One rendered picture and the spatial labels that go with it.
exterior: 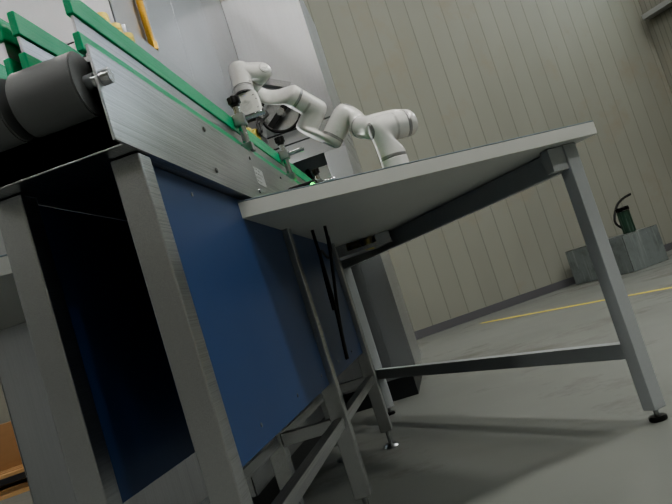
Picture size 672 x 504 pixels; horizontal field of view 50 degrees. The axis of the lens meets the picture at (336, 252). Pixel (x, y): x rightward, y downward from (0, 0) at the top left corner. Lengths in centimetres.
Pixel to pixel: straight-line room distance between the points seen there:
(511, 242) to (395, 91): 198
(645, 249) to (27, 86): 691
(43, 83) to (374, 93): 663
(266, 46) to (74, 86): 286
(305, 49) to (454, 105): 435
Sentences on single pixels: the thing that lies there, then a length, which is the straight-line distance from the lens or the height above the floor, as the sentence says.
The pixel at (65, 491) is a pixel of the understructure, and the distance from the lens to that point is 214.
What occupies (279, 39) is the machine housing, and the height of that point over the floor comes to 185.
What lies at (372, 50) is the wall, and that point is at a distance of 764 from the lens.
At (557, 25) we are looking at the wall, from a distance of 918.
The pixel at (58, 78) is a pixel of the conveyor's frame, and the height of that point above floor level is 84.
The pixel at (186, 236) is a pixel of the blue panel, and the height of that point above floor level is 66.
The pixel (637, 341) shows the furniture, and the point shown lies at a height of 20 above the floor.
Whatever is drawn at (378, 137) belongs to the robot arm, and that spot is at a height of 101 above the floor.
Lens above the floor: 49
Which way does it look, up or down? 4 degrees up
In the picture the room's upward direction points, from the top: 18 degrees counter-clockwise
